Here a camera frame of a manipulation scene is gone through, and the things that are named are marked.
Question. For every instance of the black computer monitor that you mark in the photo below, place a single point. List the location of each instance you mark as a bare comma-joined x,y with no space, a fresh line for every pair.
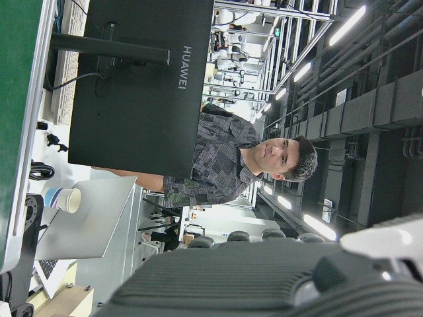
138,115

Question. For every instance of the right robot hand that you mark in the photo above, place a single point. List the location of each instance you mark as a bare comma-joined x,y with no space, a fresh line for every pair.
248,280

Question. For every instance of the silver laptop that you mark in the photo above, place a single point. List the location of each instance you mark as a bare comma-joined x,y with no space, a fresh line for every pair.
92,224

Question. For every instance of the seated person in black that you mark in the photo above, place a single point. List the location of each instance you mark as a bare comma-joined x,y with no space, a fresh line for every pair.
165,236

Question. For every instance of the black round metal flange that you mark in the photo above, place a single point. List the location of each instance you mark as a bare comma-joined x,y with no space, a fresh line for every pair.
33,214

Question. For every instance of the striped paper cup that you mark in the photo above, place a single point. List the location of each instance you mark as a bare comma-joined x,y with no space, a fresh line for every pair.
66,199

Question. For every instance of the grey ventilation duct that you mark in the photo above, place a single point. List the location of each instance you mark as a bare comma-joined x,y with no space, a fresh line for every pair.
380,105

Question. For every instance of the long ceiling light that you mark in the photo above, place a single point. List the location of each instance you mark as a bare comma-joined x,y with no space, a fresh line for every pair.
319,227
281,94
284,202
302,72
347,25

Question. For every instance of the green conveyor belt aluminium frame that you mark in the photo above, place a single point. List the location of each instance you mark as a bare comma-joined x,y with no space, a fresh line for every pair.
13,99

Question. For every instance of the white humanoid robot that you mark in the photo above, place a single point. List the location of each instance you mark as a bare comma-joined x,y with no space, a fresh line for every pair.
236,39

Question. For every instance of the person in grey patterned shirt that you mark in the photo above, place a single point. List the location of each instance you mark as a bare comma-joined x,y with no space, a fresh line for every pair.
224,158

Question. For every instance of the white computer keyboard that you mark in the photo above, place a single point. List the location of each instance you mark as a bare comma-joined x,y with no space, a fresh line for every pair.
66,82

